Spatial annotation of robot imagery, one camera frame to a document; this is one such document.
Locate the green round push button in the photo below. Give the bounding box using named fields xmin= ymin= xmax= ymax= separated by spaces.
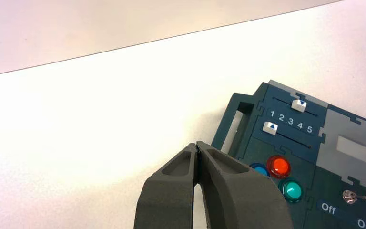
xmin=278 ymin=178 xmax=304 ymax=204

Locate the metal toggle switch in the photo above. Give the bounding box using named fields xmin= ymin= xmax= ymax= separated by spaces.
xmin=342 ymin=189 xmax=366 ymax=205

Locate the red round push button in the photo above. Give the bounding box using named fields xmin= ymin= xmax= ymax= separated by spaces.
xmin=266 ymin=155 xmax=292 ymax=179

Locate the white display window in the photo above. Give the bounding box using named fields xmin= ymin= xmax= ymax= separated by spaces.
xmin=336 ymin=135 xmax=366 ymax=164

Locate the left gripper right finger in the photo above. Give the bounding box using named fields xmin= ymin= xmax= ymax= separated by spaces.
xmin=196 ymin=141 xmax=294 ymax=229

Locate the white slider knob up arrow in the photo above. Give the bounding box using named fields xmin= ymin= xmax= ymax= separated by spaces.
xmin=262 ymin=121 xmax=279 ymax=136

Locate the blue round push button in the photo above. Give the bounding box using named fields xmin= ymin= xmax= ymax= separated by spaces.
xmin=249 ymin=163 xmax=270 ymax=177

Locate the white slider knob down arrow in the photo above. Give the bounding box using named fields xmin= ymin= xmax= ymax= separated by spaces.
xmin=291 ymin=99 xmax=307 ymax=113

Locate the blue grey control box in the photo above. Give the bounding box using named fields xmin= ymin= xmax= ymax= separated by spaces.
xmin=211 ymin=79 xmax=366 ymax=229

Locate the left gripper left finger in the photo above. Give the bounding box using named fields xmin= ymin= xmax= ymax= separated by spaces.
xmin=133 ymin=143 xmax=200 ymax=229

